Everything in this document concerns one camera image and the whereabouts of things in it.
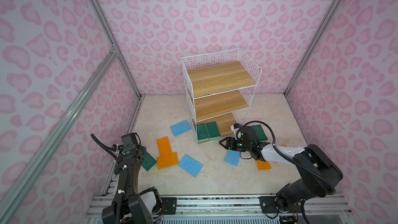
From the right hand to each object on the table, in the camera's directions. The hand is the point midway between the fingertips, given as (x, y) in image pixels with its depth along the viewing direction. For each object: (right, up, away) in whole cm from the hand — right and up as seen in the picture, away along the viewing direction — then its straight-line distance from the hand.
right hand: (223, 142), depth 87 cm
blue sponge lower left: (-18, -12, -3) cm, 22 cm away
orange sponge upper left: (-35, -3, +6) cm, 36 cm away
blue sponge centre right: (+6, -9, +1) cm, 10 cm away
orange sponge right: (+23, -12, -1) cm, 26 cm away
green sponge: (-5, +4, +10) cm, 12 cm away
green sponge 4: (-42, -11, -1) cm, 43 cm away
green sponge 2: (-12, +3, +8) cm, 15 cm away
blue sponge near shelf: (-26, +6, +14) cm, 30 cm away
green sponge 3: (+24, +3, +10) cm, 27 cm away
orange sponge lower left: (-32, -11, +1) cm, 34 cm away
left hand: (-46, -3, -4) cm, 47 cm away
